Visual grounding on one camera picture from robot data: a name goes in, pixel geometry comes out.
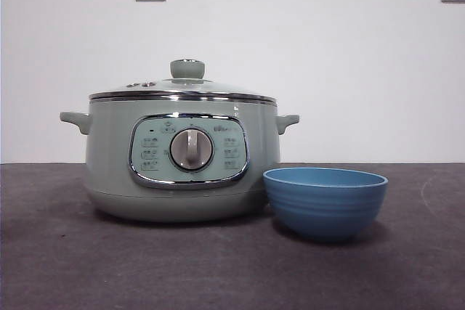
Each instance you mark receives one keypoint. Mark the glass lid with green knob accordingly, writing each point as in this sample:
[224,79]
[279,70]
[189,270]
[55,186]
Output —
[187,68]

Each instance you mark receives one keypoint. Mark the pale green electric steamer pot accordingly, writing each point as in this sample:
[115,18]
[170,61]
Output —
[109,165]

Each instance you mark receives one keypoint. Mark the blue ribbed bowl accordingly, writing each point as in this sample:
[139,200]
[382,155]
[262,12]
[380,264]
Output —
[327,212]

